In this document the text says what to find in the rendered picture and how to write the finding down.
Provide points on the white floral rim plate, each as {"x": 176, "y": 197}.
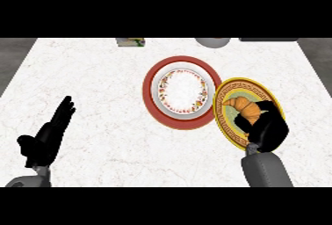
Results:
{"x": 182, "y": 89}

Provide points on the dark grey flat appliance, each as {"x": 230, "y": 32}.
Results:
{"x": 267, "y": 39}

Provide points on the yellow patterned plate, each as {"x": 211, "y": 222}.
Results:
{"x": 229, "y": 96}

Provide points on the red round placemat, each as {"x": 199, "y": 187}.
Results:
{"x": 151, "y": 88}

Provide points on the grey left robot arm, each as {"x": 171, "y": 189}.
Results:
{"x": 33, "y": 178}

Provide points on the green and white box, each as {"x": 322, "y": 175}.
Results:
{"x": 130, "y": 42}

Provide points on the golden brown croissant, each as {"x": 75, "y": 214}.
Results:
{"x": 242, "y": 107}

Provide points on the grey round bowl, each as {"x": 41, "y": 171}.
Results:
{"x": 211, "y": 42}

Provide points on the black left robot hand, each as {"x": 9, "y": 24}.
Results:
{"x": 44, "y": 137}

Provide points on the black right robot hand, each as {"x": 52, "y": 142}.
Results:
{"x": 267, "y": 132}

